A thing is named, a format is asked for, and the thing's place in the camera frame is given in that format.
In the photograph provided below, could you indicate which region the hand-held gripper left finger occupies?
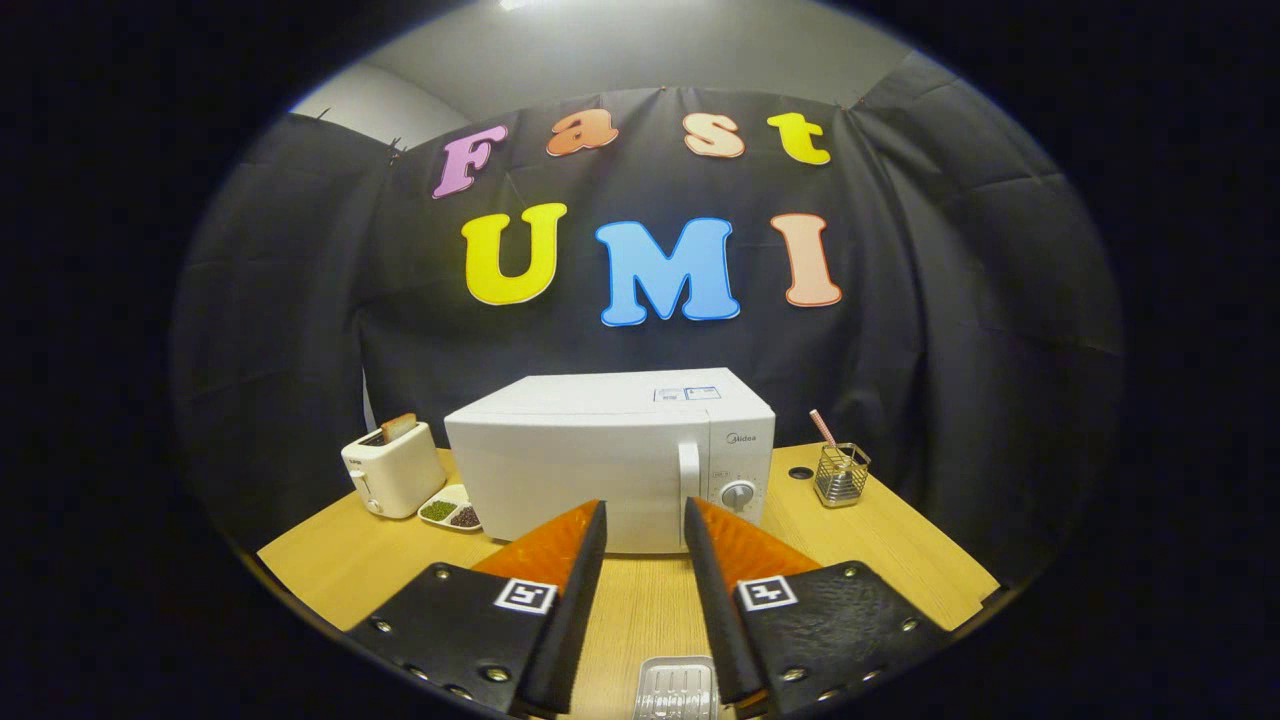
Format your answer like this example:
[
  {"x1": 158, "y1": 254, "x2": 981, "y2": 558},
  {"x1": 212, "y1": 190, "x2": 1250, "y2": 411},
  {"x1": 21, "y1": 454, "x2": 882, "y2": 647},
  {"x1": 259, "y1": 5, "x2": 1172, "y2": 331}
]
[{"x1": 345, "y1": 500, "x2": 608, "y2": 717}]

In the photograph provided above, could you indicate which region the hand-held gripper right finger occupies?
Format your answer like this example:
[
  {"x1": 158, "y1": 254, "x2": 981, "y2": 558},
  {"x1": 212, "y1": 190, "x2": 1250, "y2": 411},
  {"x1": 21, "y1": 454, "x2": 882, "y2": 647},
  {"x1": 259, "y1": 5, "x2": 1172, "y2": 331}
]
[{"x1": 684, "y1": 497, "x2": 956, "y2": 717}]

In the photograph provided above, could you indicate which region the white microwave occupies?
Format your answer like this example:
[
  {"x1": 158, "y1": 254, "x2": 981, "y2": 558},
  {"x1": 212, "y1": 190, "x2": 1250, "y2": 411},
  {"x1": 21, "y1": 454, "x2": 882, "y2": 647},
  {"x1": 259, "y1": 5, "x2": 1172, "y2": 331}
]
[{"x1": 444, "y1": 367, "x2": 777, "y2": 555}]

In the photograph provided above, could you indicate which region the small foil food tray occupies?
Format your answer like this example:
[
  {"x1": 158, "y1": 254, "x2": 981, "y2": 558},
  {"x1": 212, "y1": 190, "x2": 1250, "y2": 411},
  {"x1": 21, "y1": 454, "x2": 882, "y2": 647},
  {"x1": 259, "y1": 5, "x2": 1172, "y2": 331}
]
[{"x1": 632, "y1": 655, "x2": 719, "y2": 720}]

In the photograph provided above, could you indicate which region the divided white snack plate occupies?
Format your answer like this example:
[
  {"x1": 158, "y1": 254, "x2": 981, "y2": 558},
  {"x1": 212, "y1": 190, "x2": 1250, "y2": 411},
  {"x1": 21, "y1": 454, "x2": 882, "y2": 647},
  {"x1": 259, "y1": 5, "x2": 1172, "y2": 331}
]
[{"x1": 417, "y1": 484, "x2": 483, "y2": 532}]

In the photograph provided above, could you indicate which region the white toaster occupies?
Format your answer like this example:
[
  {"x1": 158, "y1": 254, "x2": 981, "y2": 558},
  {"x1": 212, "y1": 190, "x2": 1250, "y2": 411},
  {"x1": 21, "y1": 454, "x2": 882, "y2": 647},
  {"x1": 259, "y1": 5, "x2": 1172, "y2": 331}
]
[{"x1": 341, "y1": 420, "x2": 448, "y2": 519}]

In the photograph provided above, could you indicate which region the black backdrop cloth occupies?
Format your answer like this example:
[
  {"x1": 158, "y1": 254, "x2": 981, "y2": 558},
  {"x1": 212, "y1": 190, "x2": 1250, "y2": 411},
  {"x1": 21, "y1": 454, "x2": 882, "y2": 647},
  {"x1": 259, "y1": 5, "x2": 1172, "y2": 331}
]
[{"x1": 170, "y1": 50, "x2": 1126, "y2": 591}]

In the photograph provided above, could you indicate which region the wire mesh utensil holder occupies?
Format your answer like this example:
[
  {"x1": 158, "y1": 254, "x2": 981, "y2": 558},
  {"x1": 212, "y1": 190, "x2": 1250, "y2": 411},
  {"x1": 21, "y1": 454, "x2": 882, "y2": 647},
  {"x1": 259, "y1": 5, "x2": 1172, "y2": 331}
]
[{"x1": 813, "y1": 443, "x2": 872, "y2": 509}]

